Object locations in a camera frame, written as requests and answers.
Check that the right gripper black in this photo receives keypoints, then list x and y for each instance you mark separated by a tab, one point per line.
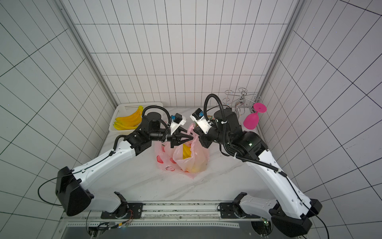
202	140

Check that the magenta plastic wine glass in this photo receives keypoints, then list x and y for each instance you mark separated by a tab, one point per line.
252	120

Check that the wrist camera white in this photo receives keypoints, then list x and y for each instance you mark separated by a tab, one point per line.
177	121
199	118

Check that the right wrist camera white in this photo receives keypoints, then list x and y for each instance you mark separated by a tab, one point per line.
199	118

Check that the yellow banana bunch in basket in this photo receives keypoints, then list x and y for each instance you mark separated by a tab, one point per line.
129	122

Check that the pink plastic bag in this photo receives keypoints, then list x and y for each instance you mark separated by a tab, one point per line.
189	159

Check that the white plastic basket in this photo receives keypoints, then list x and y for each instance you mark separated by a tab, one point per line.
127	110

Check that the chrome wire glass rack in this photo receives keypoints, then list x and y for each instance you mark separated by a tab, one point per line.
241	100

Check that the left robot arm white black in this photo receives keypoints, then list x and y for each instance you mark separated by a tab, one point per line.
74	186

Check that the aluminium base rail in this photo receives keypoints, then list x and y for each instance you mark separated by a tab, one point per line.
177	213

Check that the yellow banana bunch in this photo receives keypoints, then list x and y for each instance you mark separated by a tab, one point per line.
187	151
129	122

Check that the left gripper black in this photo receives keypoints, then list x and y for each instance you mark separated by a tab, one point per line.
177	135

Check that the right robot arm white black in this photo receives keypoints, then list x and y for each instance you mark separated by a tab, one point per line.
291	210

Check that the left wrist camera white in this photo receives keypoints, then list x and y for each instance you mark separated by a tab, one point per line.
177	121

